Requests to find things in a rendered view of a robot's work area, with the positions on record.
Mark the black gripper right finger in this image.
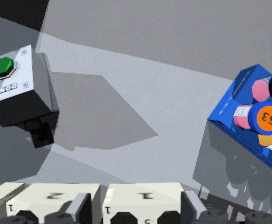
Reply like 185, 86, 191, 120
180, 191, 272, 224

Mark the white button box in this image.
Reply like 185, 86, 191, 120
0, 45, 60, 148

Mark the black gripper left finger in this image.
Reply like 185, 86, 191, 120
0, 193, 92, 224

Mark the blue tube rack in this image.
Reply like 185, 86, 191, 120
208, 64, 272, 169

